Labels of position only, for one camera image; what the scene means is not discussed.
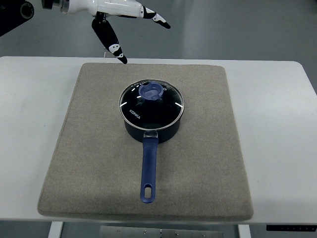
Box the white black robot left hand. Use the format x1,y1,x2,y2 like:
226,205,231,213
52,0,170,64

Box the glass lid with blue knob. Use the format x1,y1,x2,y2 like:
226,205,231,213
119,79,184,130

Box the dark pot with blue handle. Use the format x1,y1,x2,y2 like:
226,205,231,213
123,116,182,203

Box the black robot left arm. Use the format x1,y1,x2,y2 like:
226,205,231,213
0,0,35,36

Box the lower metal floor plate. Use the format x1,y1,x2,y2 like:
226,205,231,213
104,51,111,58

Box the beige fabric mat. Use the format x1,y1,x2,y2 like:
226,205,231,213
38,63,253,222

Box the metal table crossbar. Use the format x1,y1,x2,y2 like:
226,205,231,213
99,226,223,238

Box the white left table leg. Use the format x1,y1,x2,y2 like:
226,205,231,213
48,222,64,238

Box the white table leg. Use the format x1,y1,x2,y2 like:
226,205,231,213
238,225,251,238
48,222,64,238

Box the white right table leg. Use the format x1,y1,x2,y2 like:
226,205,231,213
238,225,251,238

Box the black table control panel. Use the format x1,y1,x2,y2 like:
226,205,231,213
266,225,317,232

